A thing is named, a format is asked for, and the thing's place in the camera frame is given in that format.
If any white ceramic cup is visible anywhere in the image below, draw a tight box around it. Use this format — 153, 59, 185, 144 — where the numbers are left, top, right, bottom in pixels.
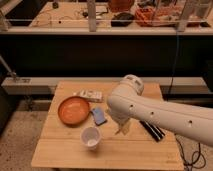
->
81, 127, 101, 150

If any black floor cable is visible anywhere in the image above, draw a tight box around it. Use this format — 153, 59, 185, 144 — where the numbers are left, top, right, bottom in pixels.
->
174, 137, 208, 171

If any black pouch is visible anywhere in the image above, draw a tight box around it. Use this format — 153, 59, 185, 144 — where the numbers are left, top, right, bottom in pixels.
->
111, 12, 134, 27

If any orange plate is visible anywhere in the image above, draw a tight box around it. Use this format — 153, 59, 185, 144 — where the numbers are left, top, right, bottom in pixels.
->
58, 96, 90, 126

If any white flat box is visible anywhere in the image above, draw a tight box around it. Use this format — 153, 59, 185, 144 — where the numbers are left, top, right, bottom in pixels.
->
73, 90, 103, 103

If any red bowl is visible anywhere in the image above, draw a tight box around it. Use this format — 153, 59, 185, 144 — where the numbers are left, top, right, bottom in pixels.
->
108, 0, 134, 12

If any grey metal beam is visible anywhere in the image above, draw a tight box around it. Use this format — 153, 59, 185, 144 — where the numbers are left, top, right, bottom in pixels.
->
0, 77, 209, 95

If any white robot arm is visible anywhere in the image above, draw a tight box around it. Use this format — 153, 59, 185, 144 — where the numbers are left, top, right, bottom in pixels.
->
107, 75, 213, 147

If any blue sponge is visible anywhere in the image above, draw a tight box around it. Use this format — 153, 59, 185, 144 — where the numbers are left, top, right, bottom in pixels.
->
92, 107, 107, 126

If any black rectangular block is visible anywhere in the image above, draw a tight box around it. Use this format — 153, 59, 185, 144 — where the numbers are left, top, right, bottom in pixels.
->
140, 121, 165, 142

